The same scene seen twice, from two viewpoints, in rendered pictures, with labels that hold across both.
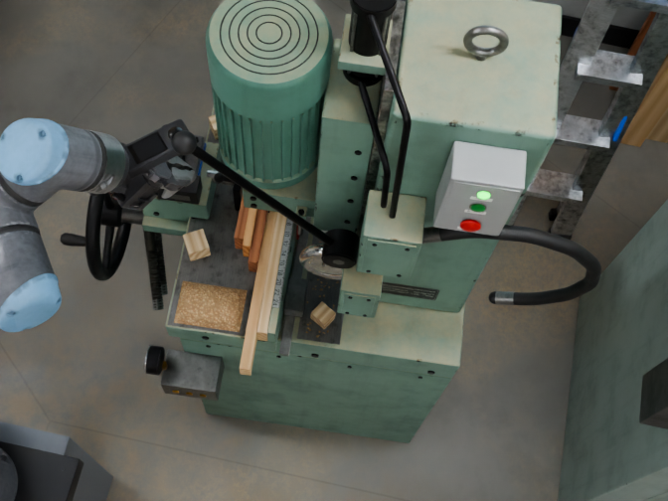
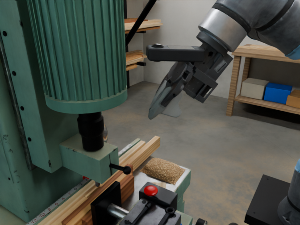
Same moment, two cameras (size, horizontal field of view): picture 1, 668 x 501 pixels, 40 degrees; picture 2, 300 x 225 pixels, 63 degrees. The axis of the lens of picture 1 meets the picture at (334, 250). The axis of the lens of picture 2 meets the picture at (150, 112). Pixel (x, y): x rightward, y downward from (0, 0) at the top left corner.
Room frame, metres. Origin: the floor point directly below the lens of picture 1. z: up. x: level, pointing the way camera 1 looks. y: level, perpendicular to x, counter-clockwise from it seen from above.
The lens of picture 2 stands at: (1.12, 0.51, 1.40)
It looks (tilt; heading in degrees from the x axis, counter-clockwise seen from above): 24 degrees down; 210
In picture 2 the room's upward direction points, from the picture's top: straight up
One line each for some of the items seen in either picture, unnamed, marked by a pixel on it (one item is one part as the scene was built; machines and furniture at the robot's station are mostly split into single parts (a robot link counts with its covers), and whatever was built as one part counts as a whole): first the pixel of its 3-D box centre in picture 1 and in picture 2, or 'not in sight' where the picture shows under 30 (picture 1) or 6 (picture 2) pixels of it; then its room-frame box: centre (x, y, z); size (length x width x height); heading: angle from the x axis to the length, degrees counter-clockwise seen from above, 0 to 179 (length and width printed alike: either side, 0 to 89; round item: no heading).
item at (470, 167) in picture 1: (477, 191); not in sight; (0.60, -0.19, 1.40); 0.10 x 0.06 x 0.16; 89
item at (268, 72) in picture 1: (270, 93); (80, 27); (0.75, 0.13, 1.35); 0.18 x 0.18 x 0.31
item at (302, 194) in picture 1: (283, 191); (89, 158); (0.75, 0.11, 1.03); 0.14 x 0.07 x 0.09; 89
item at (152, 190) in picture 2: not in sight; (150, 190); (0.76, 0.30, 1.02); 0.03 x 0.03 x 0.01
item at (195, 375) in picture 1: (192, 376); not in sight; (0.49, 0.27, 0.58); 0.12 x 0.08 x 0.08; 89
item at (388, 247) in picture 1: (390, 237); not in sight; (0.59, -0.09, 1.22); 0.09 x 0.08 x 0.15; 89
